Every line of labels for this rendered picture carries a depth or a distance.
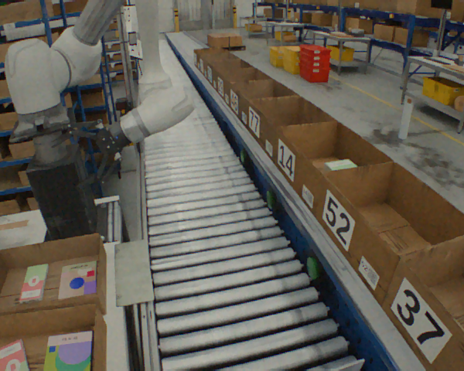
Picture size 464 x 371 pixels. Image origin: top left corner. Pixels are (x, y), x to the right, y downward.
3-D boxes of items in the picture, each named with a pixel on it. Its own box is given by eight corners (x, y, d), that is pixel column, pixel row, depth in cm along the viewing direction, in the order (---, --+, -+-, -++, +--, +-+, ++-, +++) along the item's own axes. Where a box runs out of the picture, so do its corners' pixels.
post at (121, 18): (137, 160, 196) (114, 5, 150) (145, 159, 197) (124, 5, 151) (137, 169, 186) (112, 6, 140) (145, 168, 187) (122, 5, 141)
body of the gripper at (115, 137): (134, 141, 98) (107, 156, 97) (120, 117, 95) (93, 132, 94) (132, 146, 91) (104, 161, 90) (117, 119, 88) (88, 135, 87)
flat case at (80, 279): (58, 311, 91) (56, 308, 90) (63, 269, 107) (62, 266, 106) (100, 304, 94) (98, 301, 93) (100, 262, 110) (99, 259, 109)
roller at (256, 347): (158, 365, 83) (155, 355, 80) (332, 323, 93) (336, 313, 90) (159, 381, 79) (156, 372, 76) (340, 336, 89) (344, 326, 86)
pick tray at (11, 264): (8, 270, 106) (-3, 250, 101) (107, 253, 115) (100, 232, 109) (-13, 334, 82) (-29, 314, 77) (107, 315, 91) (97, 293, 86)
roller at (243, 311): (154, 327, 94) (151, 318, 91) (315, 292, 104) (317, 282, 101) (155, 341, 89) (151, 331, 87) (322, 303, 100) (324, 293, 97)
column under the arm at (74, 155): (41, 254, 114) (8, 178, 96) (51, 215, 135) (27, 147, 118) (106, 243, 120) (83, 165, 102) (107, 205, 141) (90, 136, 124)
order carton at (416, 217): (314, 217, 109) (320, 172, 100) (385, 202, 114) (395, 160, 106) (380, 306, 76) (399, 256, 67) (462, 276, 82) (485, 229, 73)
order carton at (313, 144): (274, 164, 141) (274, 127, 132) (334, 155, 147) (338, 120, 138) (315, 217, 108) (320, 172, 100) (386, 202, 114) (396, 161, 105)
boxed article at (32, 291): (49, 267, 107) (47, 263, 106) (42, 301, 94) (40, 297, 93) (29, 270, 106) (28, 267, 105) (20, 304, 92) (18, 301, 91)
